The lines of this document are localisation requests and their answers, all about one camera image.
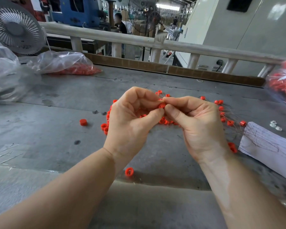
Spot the person's left hand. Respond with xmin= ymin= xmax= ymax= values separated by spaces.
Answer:
xmin=103 ymin=87 xmax=166 ymax=166

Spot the person's right hand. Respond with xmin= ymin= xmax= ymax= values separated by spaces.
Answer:
xmin=162 ymin=96 xmax=234 ymax=165

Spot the bundle of thin metal wires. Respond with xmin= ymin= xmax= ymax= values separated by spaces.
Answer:
xmin=131 ymin=92 xmax=249 ymax=146

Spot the pile of red plastic rings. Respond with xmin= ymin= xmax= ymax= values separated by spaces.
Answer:
xmin=101 ymin=90 xmax=248 ymax=154

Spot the person's left forearm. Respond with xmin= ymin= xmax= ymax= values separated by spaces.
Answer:
xmin=0 ymin=148 xmax=122 ymax=229

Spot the person's right forearm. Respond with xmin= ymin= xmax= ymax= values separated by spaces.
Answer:
xmin=205 ymin=154 xmax=286 ymax=229

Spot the brown wooden board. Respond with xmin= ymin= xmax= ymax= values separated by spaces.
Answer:
xmin=42 ymin=45 xmax=266 ymax=87

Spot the white paper sheet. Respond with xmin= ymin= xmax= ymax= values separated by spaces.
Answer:
xmin=239 ymin=121 xmax=286 ymax=183

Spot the clear bag with red pieces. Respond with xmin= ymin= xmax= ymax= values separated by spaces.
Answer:
xmin=29 ymin=50 xmax=102 ymax=76

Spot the white metal railing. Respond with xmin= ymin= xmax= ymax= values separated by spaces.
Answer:
xmin=40 ymin=21 xmax=286 ymax=78

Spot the large grey machine cabinet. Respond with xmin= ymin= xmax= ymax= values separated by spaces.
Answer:
xmin=176 ymin=0 xmax=286 ymax=77

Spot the blue industrial machine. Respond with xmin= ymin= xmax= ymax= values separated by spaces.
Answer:
xmin=52 ymin=0 xmax=105 ymax=28

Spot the crumpled clear plastic bag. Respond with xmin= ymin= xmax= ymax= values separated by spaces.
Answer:
xmin=0 ymin=38 xmax=34 ymax=104

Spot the white desk fan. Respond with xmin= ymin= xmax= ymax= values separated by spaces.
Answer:
xmin=0 ymin=0 xmax=47 ymax=56

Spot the red industrial machine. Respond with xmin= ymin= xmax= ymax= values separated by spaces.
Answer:
xmin=0 ymin=0 xmax=47 ymax=22

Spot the black pedestal fan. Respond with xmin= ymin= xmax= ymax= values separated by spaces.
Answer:
xmin=146 ymin=9 xmax=163 ymax=62

